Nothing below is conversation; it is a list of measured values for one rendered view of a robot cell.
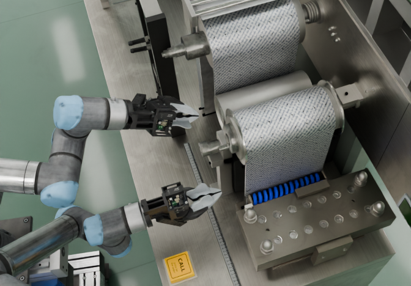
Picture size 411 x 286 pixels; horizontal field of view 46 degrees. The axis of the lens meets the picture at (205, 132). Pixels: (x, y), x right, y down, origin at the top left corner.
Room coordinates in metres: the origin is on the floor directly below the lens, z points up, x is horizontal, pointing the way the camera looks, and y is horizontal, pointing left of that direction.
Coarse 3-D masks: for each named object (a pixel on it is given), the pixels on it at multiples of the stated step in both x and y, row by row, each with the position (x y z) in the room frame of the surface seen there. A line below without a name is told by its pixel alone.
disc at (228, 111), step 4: (228, 108) 0.69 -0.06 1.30; (228, 112) 0.68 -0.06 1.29; (232, 112) 0.66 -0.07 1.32; (232, 116) 0.65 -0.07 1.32; (236, 120) 0.63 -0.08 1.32; (236, 124) 0.62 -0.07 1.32; (240, 132) 0.60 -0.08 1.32; (240, 136) 0.60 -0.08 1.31; (240, 140) 0.59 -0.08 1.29; (244, 144) 0.58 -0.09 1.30; (244, 148) 0.57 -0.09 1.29; (244, 152) 0.57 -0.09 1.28; (244, 156) 0.57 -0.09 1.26; (240, 160) 0.59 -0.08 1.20; (244, 160) 0.57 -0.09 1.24; (244, 164) 0.57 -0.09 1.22
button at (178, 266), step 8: (176, 256) 0.45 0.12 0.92; (184, 256) 0.45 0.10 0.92; (168, 264) 0.43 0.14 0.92; (176, 264) 0.43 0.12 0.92; (184, 264) 0.43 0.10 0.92; (168, 272) 0.41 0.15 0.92; (176, 272) 0.41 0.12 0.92; (184, 272) 0.40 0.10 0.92; (192, 272) 0.40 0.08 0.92; (176, 280) 0.39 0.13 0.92
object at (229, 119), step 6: (330, 96) 0.68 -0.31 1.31; (336, 108) 0.65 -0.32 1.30; (336, 114) 0.64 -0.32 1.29; (228, 120) 0.67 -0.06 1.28; (336, 120) 0.63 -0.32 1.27; (234, 126) 0.63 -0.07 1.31; (336, 126) 0.63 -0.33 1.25; (240, 144) 0.59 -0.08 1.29; (240, 150) 0.58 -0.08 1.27; (240, 156) 0.58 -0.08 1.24
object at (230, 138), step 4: (228, 124) 0.65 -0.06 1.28; (224, 128) 0.65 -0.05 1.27; (228, 128) 0.64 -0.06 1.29; (232, 128) 0.63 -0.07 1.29; (224, 132) 0.65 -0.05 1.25; (228, 132) 0.62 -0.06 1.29; (232, 132) 0.62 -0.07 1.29; (224, 136) 0.65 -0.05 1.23; (228, 136) 0.62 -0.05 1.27; (232, 136) 0.61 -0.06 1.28; (228, 140) 0.62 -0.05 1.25; (232, 140) 0.61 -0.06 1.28; (236, 140) 0.61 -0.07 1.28; (232, 144) 0.60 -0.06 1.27; (236, 144) 0.60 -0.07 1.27; (232, 148) 0.59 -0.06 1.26; (236, 148) 0.59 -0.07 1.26; (232, 152) 0.59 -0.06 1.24
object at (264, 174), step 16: (320, 144) 0.62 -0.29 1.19; (272, 160) 0.59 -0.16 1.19; (288, 160) 0.60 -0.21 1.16; (304, 160) 0.61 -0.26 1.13; (320, 160) 0.62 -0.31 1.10; (256, 176) 0.58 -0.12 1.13; (272, 176) 0.59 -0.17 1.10; (288, 176) 0.60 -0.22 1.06; (304, 176) 0.61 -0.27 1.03; (256, 192) 0.58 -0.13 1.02
